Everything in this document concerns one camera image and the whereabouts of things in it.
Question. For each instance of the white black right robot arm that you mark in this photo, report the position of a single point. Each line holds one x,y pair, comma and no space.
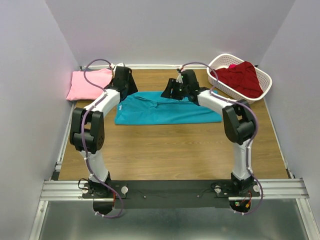
239,122

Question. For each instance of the teal t-shirt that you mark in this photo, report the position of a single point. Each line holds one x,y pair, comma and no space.
149,108

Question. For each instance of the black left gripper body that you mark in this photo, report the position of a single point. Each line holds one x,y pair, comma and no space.
131,86

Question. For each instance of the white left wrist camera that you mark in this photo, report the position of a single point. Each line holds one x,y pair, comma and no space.
114,66

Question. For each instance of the dark red t-shirt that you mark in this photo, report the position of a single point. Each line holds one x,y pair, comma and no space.
242,78

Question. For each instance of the folded pink t-shirt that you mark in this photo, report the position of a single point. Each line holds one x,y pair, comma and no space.
82,90

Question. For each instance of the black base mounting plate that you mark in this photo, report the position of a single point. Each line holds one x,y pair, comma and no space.
166,194

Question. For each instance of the aluminium table frame rail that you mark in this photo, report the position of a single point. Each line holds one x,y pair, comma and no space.
291,188

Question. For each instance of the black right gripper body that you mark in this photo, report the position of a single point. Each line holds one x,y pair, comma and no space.
185,91

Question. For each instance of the magenta garment in basket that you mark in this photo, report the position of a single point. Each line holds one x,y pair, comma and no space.
232,66

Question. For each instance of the white plastic laundry basket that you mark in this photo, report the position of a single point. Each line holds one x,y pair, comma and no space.
225,60

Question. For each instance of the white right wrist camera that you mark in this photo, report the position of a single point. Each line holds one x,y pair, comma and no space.
179,78

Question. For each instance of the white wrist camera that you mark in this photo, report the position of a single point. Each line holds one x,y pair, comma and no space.
114,66
179,78

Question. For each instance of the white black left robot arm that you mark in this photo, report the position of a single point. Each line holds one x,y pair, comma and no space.
87,132

